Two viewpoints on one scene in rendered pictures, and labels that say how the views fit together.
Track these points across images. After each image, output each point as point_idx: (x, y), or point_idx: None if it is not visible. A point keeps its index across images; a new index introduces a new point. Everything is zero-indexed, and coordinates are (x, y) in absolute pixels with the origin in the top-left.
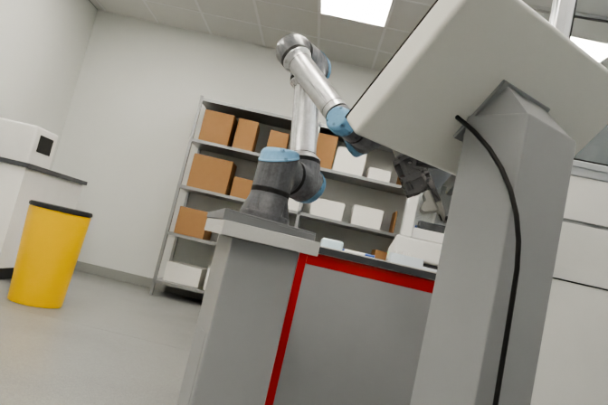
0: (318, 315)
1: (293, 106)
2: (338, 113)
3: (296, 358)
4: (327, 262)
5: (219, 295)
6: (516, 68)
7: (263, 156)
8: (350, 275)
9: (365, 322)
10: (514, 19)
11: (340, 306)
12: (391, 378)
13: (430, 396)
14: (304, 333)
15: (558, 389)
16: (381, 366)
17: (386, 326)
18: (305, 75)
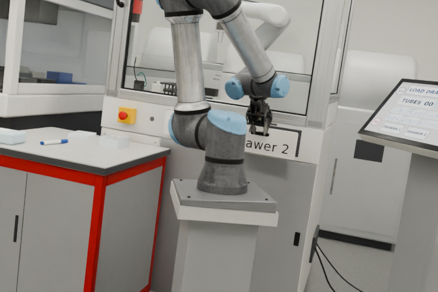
0: (113, 227)
1: (188, 48)
2: (285, 83)
3: (102, 273)
4: (118, 176)
5: (251, 274)
6: None
7: (238, 130)
8: (128, 178)
9: (133, 211)
10: None
11: (123, 208)
12: (143, 242)
13: (437, 264)
14: (105, 248)
15: (312, 214)
16: (139, 238)
17: (142, 206)
18: (251, 36)
